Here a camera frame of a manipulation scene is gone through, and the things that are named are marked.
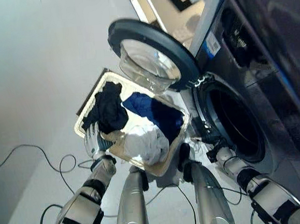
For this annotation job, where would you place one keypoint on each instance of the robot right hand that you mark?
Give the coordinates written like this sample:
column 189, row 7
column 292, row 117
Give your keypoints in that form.
column 214, row 138

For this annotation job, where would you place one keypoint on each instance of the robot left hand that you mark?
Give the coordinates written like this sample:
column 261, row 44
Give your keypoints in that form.
column 103, row 142

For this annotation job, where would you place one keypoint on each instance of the black garment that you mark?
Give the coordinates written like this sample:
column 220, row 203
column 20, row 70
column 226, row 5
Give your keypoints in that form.
column 109, row 107

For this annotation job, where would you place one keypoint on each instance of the robot left silver arm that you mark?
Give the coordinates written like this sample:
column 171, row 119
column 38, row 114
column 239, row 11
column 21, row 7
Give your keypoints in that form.
column 80, row 205

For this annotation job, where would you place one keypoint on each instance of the robot right silver arm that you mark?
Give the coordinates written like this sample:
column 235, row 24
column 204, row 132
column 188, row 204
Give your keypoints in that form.
column 265, row 188

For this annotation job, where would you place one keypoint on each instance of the grey washing machine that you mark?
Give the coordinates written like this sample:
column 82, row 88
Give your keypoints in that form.
column 274, row 102

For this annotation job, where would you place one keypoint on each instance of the round washing machine door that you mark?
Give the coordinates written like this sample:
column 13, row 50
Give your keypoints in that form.
column 160, row 46

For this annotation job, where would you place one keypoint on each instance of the white laundry basket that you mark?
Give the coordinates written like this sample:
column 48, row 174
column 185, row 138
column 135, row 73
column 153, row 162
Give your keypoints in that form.
column 121, row 145

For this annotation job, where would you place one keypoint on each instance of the white garment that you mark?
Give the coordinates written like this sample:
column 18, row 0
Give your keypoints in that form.
column 147, row 143

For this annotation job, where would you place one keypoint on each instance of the robot right silver leg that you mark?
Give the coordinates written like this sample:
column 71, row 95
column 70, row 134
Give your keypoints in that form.
column 211, row 195

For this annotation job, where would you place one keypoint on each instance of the robot silver leg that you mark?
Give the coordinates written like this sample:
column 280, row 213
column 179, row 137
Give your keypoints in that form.
column 132, row 206
column 211, row 195

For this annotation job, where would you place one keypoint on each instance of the blue garment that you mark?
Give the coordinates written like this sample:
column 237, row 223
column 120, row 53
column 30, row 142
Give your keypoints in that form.
column 163, row 113

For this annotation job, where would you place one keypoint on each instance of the robot left silver leg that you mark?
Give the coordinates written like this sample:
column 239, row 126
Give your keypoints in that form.
column 132, row 206

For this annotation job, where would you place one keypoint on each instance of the blue white label sticker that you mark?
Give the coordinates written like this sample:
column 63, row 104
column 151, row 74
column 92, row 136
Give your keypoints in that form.
column 211, row 45

